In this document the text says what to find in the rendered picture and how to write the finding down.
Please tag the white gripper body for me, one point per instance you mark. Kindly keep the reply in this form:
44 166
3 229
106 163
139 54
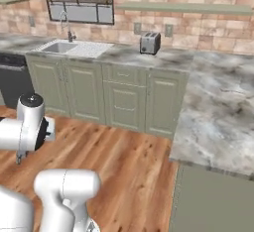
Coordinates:
27 146

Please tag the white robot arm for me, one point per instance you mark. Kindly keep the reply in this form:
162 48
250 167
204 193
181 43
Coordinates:
63 193

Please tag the green drawer front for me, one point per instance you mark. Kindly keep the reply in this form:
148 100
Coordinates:
125 69

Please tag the green counter cupboard panel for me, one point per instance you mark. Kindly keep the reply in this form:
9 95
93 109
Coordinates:
211 203

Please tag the black dishwasher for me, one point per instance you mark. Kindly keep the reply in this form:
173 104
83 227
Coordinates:
15 80

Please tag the green run of cupboards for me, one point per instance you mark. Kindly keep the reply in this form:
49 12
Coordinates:
86 90

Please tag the white sink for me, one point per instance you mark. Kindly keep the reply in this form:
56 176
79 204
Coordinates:
82 48

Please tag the silver tap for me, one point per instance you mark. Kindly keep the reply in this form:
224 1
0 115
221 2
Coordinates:
70 34

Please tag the silver toaster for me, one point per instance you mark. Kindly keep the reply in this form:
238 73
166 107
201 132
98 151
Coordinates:
149 43

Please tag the grey wall socket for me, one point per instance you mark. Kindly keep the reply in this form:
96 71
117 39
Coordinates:
168 30
31 21
137 28

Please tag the short green wall shelf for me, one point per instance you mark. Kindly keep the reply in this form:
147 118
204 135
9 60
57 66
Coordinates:
13 0

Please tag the long green wall shelf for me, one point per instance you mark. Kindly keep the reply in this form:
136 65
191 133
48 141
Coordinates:
185 8

